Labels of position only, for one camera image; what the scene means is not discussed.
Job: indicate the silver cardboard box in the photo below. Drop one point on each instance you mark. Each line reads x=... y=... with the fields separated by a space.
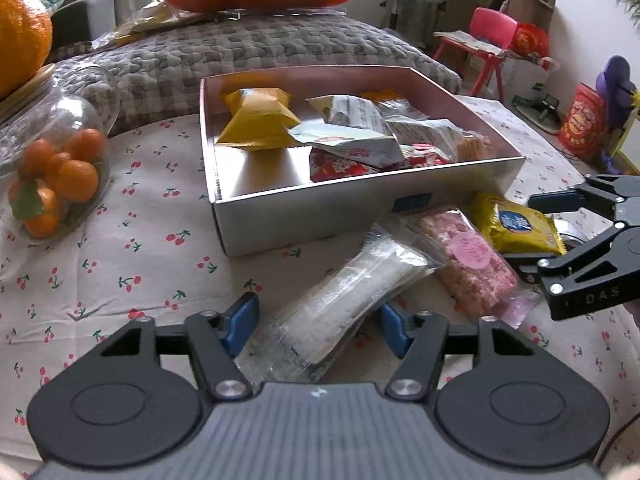
x=310 y=215

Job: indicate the white packet with red label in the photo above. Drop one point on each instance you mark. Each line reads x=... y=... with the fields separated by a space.
x=350 y=146

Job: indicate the yellow snack packet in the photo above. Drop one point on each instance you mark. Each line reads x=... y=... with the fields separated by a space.
x=257 y=117

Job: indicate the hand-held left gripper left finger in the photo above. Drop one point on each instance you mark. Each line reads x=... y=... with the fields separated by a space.
x=241 y=317

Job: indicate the red bag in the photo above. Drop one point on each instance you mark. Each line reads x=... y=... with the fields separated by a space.
x=531 y=40

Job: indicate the newspaper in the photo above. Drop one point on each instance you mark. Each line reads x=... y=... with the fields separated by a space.
x=467 y=42

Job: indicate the clear white snack packet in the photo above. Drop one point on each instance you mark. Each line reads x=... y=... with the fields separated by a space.
x=330 y=310

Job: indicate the small black stand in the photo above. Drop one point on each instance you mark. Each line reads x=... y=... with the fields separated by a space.
x=542 y=110

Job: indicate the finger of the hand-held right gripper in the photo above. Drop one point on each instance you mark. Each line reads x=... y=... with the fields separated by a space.
x=595 y=280
x=555 y=201

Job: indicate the small white snack packet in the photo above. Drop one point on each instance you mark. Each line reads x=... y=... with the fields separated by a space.
x=402 y=109

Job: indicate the pink child chair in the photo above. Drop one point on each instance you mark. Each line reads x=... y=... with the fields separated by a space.
x=492 y=25

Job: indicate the large plush orange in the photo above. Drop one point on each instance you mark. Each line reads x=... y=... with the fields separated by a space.
x=20 y=40

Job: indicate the cherry print tablecloth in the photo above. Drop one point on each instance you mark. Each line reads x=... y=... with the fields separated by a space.
x=125 y=260

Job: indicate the yellow plastic packaging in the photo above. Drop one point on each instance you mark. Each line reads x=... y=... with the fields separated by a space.
x=145 y=22

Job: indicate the grey sofa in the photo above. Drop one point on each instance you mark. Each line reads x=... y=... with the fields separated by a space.
x=85 y=20

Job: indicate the purple toy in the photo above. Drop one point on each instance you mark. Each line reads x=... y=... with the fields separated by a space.
x=617 y=90

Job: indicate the small oranges in jar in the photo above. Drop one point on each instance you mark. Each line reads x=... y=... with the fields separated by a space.
x=65 y=175

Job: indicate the yellow packet with blue circle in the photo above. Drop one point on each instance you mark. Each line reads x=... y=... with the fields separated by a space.
x=515 y=225

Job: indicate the pink speckled snack bar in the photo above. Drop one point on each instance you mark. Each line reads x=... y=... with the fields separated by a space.
x=472 y=260

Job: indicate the glass jar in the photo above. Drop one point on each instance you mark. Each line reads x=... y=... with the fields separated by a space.
x=75 y=105

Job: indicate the grey quilted blanket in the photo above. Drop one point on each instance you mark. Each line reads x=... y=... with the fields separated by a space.
x=250 y=50

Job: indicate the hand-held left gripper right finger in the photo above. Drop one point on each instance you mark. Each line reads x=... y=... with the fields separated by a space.
x=396 y=329

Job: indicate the red floral snack packet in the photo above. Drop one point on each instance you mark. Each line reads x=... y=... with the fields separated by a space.
x=335 y=167

